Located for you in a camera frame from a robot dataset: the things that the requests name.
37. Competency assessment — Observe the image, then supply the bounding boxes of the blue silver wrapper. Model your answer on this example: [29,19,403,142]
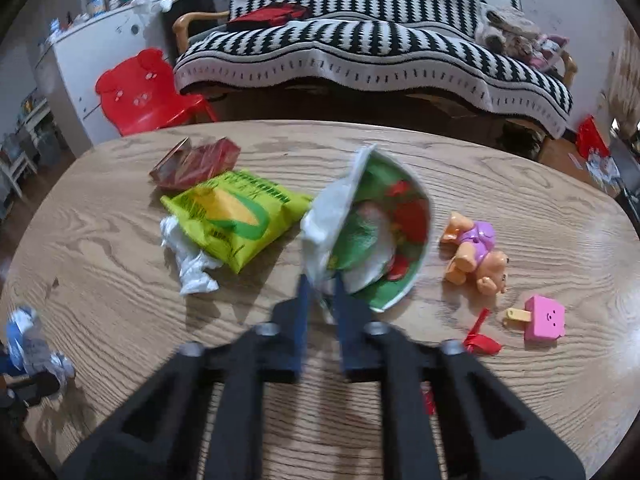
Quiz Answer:
[6,306,76,392]

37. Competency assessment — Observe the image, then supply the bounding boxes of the silver foil wrapper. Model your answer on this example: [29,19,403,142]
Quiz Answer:
[160,216,222,296]

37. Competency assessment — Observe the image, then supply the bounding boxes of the yellow green snack bag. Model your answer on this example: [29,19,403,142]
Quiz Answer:
[160,170,312,273]

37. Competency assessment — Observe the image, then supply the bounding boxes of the red cigarette box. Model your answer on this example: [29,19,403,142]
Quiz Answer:
[149,138,241,191]

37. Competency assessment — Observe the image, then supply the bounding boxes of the red plastic toy tongs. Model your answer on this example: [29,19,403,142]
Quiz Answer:
[422,308,502,416]

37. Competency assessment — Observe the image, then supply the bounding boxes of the pink popsicle toy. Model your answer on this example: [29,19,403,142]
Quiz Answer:
[504,295,565,344]

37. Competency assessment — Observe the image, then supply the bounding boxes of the orange purple puppy toy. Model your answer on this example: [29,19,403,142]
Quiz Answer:
[440,211,509,296]

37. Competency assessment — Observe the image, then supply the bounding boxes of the red pig plastic chair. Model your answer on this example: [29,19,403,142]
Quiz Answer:
[94,48,217,136]

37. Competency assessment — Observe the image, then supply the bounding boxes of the red bag on floor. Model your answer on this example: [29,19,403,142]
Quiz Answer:
[575,115,611,160]

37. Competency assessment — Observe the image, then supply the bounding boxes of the white cabinet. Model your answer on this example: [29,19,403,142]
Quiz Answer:
[35,0,174,157]

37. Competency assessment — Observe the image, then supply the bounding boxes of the pile of clothes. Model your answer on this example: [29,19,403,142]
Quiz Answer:
[475,0,570,73]

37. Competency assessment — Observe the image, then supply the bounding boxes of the striped black white sofa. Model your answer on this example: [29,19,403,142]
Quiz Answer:
[174,0,573,137]

